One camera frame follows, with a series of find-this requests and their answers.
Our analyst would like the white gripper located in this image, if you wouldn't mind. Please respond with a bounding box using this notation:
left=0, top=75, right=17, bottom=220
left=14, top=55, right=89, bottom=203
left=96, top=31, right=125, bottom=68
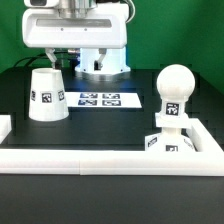
left=22, top=7, right=128, bottom=70

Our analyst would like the white lamp shade cone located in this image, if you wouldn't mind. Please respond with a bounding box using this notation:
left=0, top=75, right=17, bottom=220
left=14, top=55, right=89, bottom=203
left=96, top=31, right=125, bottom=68
left=29, top=68, right=69, bottom=122

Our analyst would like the white lamp bulb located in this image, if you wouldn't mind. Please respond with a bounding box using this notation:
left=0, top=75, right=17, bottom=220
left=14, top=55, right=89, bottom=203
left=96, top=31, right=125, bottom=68
left=156, top=64, right=195, bottom=117

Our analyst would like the white lamp base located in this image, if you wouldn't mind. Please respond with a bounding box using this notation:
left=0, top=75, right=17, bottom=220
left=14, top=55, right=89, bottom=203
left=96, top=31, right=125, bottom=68
left=145, top=113, right=196, bottom=152

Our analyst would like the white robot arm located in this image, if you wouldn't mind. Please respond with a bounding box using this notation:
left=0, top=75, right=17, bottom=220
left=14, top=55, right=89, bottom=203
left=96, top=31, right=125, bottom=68
left=22, top=0, right=135, bottom=81

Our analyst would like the white marker sheet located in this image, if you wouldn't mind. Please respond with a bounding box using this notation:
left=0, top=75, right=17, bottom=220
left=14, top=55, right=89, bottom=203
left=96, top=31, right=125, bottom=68
left=65, top=92, right=141, bottom=108

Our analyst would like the black cable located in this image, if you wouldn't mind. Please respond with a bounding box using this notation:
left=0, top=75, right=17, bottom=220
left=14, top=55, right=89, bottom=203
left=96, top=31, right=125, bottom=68
left=13, top=49, right=78, bottom=68

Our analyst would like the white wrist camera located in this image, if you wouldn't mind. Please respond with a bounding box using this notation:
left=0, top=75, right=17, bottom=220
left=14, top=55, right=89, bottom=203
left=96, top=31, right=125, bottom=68
left=24, top=0, right=59, bottom=8

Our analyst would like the white frame border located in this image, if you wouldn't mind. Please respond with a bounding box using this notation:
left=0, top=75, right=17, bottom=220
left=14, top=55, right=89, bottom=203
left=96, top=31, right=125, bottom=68
left=0, top=118, right=224, bottom=176

